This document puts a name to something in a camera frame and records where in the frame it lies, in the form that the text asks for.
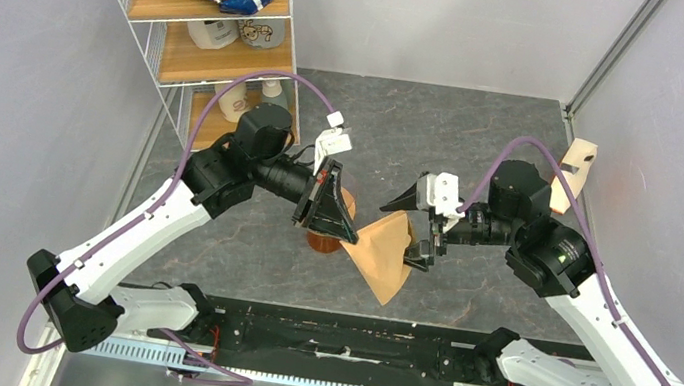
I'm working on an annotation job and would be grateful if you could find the round wooden dripper collar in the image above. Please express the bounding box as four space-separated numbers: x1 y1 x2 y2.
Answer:
340 188 357 220

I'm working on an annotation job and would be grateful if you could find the white paper cup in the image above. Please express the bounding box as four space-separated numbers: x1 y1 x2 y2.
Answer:
215 82 252 124

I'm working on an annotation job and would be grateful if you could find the brown paper coffee filter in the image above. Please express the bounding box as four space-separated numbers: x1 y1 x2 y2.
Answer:
340 210 414 306

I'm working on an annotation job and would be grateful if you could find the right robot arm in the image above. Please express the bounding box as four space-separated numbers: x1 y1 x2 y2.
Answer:
386 160 684 386

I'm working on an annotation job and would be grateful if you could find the green spray bottle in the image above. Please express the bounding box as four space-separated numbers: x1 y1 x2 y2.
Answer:
261 79 290 110

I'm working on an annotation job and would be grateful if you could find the aluminium frame rail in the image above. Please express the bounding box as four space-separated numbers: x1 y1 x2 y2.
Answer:
563 0 667 120

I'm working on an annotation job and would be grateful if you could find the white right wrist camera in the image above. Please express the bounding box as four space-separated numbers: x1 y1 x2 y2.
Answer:
414 172 464 219

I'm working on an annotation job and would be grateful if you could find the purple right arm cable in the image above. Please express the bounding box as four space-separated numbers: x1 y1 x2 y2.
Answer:
431 127 684 386

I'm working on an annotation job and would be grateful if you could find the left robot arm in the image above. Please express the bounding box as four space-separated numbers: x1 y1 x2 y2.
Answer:
27 103 359 353

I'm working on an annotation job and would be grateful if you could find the white wire shelf rack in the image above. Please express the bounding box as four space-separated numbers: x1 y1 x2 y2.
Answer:
117 0 300 147

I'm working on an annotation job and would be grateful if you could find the amber glass carafe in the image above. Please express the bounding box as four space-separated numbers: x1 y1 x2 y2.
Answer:
306 231 342 254

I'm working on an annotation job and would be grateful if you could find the brown coffee filter holder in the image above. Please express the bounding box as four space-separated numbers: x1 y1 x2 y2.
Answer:
549 138 598 215

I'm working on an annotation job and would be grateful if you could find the slotted cable duct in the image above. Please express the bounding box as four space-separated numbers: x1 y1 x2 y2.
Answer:
85 336 462 386

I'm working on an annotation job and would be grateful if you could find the cartoon print white cup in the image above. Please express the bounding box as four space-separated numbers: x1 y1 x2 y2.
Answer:
237 18 287 50

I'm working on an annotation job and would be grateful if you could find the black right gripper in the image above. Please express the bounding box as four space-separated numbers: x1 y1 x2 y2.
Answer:
372 172 525 284

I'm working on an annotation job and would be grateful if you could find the white jug bottle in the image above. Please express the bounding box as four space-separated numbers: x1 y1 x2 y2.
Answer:
187 19 240 50

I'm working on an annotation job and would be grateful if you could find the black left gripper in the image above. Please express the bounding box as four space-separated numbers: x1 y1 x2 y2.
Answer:
245 148 368 245

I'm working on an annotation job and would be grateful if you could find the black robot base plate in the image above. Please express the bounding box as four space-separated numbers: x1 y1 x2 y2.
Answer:
112 277 589 386

